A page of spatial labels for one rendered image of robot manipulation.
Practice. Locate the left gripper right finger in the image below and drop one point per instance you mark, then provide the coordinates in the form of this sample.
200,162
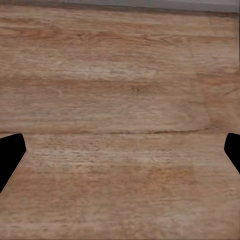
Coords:
232,149

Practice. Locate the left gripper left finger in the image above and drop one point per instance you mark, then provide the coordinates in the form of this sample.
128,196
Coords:
12,149

